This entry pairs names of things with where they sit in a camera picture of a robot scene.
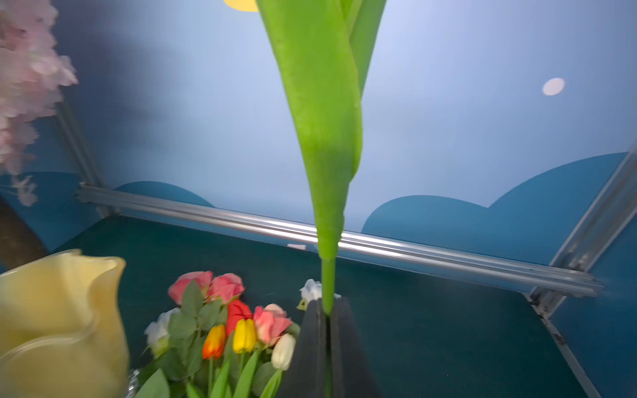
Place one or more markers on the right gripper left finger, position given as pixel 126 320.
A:
pixel 306 376

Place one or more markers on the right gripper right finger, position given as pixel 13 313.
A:
pixel 350 374

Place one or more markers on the red rose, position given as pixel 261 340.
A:
pixel 237 310

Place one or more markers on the orange yellow tulip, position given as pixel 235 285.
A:
pixel 212 350

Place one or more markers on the white rose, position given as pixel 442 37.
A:
pixel 311 291
pixel 157 333

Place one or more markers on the cream white tulip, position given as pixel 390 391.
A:
pixel 323 50

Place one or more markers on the pale pink tulip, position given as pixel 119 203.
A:
pixel 280 360

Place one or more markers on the white rose on table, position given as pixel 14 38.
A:
pixel 311 291

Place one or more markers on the yellow wavy glass vase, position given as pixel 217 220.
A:
pixel 61 331

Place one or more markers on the pink cherry blossom tree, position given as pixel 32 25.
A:
pixel 32 77

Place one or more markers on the aluminium back frame bar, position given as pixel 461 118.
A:
pixel 567 282

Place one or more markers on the aluminium right frame post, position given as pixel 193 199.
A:
pixel 607 217

